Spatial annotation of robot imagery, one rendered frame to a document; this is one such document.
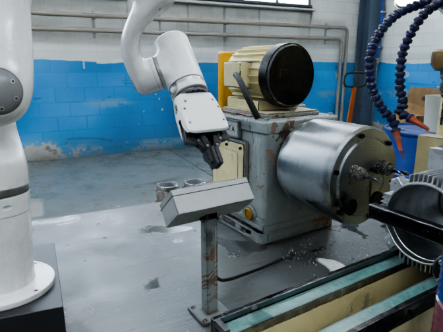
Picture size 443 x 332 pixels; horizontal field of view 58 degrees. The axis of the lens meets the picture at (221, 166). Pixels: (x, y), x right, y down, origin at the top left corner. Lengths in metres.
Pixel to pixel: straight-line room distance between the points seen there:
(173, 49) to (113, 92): 5.18
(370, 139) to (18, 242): 0.78
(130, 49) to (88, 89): 5.14
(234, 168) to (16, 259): 0.65
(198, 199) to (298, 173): 0.35
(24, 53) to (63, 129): 5.34
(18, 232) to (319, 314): 0.55
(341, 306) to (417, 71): 6.90
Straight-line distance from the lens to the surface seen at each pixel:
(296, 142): 1.03
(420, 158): 1.06
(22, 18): 0.76
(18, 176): 0.77
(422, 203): 0.98
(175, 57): 0.91
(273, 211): 1.15
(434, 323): 0.30
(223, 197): 0.76
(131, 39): 0.90
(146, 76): 0.91
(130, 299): 0.95
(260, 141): 1.09
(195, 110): 0.85
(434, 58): 0.88
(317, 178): 0.96
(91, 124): 6.08
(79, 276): 1.07
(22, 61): 0.72
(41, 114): 6.02
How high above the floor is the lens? 1.31
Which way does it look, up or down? 14 degrees down
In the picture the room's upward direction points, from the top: straight up
